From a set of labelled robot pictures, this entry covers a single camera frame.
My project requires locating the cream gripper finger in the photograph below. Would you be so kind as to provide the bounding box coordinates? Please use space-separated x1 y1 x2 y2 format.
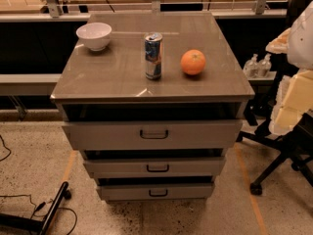
269 70 313 135
265 28 291 54

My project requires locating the redbull can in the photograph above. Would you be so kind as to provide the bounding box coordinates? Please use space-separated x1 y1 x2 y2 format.
145 32 162 79

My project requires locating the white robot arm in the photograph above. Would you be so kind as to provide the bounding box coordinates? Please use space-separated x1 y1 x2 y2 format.
266 2 313 135

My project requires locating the white bowl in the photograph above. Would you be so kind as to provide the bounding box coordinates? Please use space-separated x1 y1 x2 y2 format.
76 23 112 51

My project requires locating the clear sanitizer bottle right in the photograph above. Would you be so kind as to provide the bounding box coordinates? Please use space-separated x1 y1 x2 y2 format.
257 54 272 77

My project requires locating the clear sanitizer bottle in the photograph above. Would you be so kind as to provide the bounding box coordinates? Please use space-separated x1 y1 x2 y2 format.
244 54 257 77
257 54 272 77

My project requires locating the clear sanitizer bottle left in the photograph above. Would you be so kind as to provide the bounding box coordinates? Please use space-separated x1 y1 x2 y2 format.
244 54 257 77

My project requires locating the black office chair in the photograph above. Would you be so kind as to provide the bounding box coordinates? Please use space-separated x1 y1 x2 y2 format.
238 0 313 195

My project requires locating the orange fruit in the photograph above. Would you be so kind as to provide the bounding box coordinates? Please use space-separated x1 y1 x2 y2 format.
180 49 206 75

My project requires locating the top drawer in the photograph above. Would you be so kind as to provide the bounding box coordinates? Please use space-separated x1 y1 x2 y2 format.
63 119 242 151

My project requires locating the drawer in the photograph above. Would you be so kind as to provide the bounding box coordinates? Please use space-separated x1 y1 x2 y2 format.
63 119 242 151
97 183 214 202
84 157 226 178

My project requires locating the middle drawer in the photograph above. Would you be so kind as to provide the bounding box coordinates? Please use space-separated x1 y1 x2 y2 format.
84 157 226 178

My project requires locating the bottom drawer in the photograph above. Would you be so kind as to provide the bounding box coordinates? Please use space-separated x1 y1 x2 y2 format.
97 183 214 202

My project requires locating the grey drawer cabinet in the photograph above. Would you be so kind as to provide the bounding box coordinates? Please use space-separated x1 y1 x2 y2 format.
51 13 254 187

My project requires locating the black stand base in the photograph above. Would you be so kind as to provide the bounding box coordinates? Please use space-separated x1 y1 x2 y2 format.
0 181 72 235

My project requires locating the black floor cable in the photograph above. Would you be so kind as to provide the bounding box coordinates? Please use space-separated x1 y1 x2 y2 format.
0 134 78 235

